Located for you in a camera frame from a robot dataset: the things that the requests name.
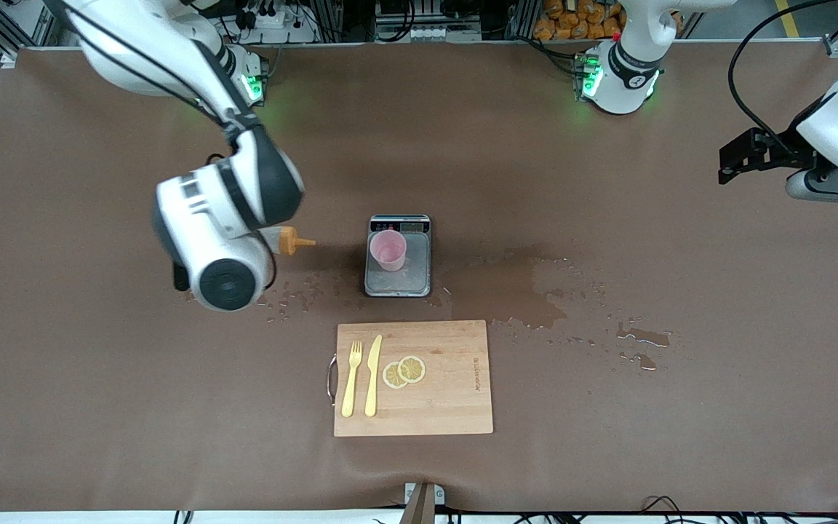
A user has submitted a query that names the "pink plastic cup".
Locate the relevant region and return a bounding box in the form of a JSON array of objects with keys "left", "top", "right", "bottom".
[{"left": 370, "top": 231, "right": 408, "bottom": 272}]

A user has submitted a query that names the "translucent sauce bottle orange cap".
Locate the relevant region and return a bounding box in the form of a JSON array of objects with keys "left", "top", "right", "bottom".
[{"left": 255, "top": 226, "right": 316, "bottom": 256}]

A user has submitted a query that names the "orange snack bags pile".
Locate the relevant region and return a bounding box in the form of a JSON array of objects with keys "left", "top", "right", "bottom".
[{"left": 533, "top": 0, "right": 625, "bottom": 41}]

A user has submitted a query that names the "white electrical strip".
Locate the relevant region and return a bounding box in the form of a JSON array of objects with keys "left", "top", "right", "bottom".
[{"left": 375, "top": 22, "right": 482, "bottom": 43}]

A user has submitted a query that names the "silver digital kitchen scale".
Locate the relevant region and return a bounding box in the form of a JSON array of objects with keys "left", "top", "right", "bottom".
[{"left": 364, "top": 214, "right": 432, "bottom": 298}]

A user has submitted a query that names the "yellow plastic knife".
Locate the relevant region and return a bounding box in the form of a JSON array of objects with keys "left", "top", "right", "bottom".
[{"left": 364, "top": 334, "right": 383, "bottom": 418}]

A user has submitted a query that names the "yellow plastic fork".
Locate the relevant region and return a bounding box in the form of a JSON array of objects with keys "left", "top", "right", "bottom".
[{"left": 341, "top": 341, "right": 363, "bottom": 418}]

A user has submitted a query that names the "white power strip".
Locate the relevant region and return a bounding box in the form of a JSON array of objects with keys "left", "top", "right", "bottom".
[{"left": 234, "top": 4, "right": 318, "bottom": 44}]

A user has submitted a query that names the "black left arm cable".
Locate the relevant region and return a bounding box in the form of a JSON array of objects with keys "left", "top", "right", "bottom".
[{"left": 727, "top": 0, "right": 838, "bottom": 157}]

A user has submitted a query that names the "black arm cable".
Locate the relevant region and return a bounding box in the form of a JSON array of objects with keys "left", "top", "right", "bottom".
[
  {"left": 727, "top": 0, "right": 838, "bottom": 157},
  {"left": 63, "top": 0, "right": 278, "bottom": 285}
]

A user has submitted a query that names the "table edge clamp bracket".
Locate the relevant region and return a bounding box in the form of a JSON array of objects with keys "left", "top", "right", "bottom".
[{"left": 399, "top": 482, "right": 446, "bottom": 524}]

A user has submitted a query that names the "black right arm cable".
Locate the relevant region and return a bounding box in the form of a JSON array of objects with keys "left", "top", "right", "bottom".
[{"left": 63, "top": 0, "right": 278, "bottom": 285}]

